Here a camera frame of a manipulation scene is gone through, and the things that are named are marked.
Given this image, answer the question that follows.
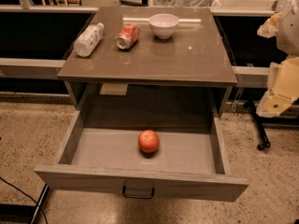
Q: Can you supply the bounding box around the white bowl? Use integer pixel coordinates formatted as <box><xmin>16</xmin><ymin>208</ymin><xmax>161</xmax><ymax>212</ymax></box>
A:
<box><xmin>149</xmin><ymin>14</ymin><xmax>179</xmax><ymax>39</ymax></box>

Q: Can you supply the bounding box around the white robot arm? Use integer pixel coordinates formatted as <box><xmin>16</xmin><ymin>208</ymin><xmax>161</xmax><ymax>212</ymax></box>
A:
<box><xmin>256</xmin><ymin>0</ymin><xmax>299</xmax><ymax>118</ymax></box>

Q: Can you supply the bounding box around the open grey drawer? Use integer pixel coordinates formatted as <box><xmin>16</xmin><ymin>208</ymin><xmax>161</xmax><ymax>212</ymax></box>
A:
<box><xmin>35</xmin><ymin>112</ymin><xmax>249</xmax><ymax>202</ymax></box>

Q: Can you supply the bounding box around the red apple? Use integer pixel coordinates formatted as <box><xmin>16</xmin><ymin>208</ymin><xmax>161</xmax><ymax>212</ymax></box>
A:
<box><xmin>137</xmin><ymin>130</ymin><xmax>160</xmax><ymax>153</ymax></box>

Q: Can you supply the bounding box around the red soda can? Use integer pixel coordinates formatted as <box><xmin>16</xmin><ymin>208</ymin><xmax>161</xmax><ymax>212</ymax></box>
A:
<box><xmin>115</xmin><ymin>23</ymin><xmax>140</xmax><ymax>49</ymax></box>

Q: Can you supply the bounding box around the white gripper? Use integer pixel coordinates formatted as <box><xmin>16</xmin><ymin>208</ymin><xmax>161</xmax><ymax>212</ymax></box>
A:
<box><xmin>256</xmin><ymin>12</ymin><xmax>299</xmax><ymax>118</ymax></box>

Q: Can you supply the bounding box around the black floor cable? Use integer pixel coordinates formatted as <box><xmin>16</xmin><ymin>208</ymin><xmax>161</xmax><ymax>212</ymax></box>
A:
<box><xmin>0</xmin><ymin>175</ymin><xmax>50</xmax><ymax>224</ymax></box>

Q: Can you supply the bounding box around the black stand leg with wheels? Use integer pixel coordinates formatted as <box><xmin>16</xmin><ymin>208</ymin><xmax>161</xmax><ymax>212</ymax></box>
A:
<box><xmin>248</xmin><ymin>100</ymin><xmax>271</xmax><ymax>151</ymax></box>

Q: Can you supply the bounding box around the black drawer handle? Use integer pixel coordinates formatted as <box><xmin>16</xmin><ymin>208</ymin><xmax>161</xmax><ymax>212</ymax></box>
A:
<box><xmin>122</xmin><ymin>186</ymin><xmax>155</xmax><ymax>200</ymax></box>

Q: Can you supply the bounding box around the white plastic bottle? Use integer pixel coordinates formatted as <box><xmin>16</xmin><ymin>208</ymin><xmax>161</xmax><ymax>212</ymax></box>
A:
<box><xmin>74</xmin><ymin>23</ymin><xmax>105</xmax><ymax>57</ymax></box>

